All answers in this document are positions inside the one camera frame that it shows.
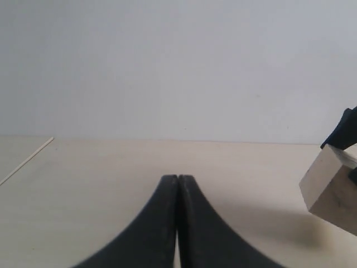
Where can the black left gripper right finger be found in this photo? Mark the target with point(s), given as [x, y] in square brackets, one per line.
[204, 239]

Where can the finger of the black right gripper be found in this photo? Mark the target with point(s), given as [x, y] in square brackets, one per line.
[344, 134]
[352, 175]

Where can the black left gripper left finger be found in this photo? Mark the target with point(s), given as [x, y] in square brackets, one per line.
[149, 240]

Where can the largest wooden cube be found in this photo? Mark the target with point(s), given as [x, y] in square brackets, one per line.
[327, 190]

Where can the thin wooden stick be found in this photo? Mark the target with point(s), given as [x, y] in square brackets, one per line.
[16, 151]

